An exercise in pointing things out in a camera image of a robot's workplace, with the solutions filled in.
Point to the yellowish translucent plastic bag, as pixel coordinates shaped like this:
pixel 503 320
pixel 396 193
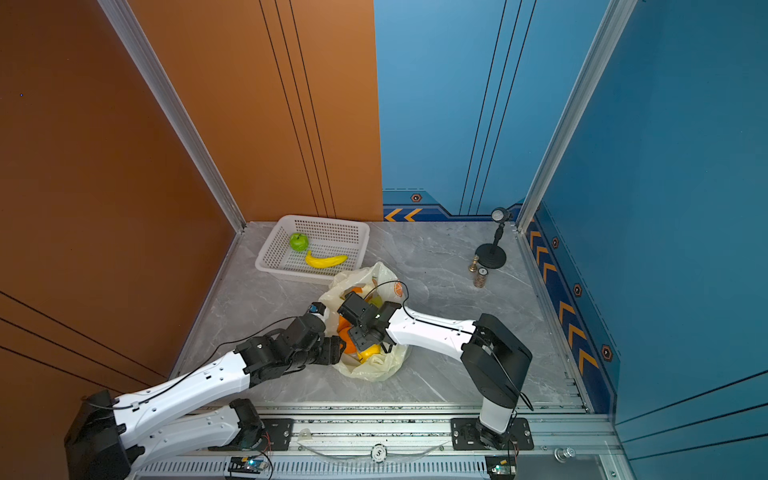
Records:
pixel 379 284

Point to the green apple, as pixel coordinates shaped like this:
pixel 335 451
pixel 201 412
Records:
pixel 299 242

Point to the brown patterned cylinder can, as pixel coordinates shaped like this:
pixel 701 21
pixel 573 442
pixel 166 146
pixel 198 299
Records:
pixel 480 277

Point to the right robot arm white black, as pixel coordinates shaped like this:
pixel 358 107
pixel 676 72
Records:
pixel 494 358

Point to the right aluminium corner post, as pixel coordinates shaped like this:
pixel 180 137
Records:
pixel 609 32

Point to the white perforated plastic basket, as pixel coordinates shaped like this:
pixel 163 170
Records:
pixel 327 238

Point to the black round-base lamp stand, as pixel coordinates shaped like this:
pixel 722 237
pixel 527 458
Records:
pixel 491 255

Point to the yellow lemon fruit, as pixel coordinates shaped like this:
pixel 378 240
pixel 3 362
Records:
pixel 365 355

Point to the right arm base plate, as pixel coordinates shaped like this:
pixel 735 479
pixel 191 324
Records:
pixel 468 434

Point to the aluminium corner post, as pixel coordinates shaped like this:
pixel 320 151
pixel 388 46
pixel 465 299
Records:
pixel 609 32
pixel 126 25

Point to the right circuit board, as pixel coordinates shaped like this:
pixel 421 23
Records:
pixel 500 468

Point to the left green circuit board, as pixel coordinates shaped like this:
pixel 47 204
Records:
pixel 249 467

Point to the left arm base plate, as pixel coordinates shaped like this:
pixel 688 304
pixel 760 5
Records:
pixel 273 434

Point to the yellow banana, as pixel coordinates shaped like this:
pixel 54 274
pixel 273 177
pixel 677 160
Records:
pixel 324 263

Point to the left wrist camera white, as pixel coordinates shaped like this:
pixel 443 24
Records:
pixel 321 311

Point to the left aluminium corner post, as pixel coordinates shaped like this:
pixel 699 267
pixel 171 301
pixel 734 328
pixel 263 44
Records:
pixel 126 25

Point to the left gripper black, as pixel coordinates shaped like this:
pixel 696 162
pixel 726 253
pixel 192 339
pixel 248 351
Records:
pixel 333 350

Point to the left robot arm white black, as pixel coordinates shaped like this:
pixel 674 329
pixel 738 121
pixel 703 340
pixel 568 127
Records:
pixel 113 437

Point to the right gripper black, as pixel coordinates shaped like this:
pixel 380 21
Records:
pixel 361 344

